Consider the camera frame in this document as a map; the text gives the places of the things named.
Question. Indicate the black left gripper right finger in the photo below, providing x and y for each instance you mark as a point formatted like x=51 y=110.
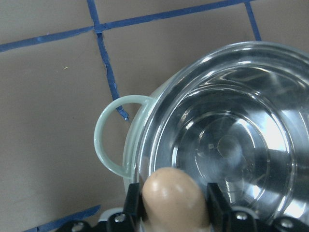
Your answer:
x=225 y=218

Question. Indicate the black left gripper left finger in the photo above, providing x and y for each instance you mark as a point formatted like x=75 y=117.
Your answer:
x=129 y=219

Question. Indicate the brown egg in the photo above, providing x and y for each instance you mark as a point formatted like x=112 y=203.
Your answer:
x=174 y=202

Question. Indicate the pale green cooking pot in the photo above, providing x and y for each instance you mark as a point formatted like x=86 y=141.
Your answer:
x=237 y=117

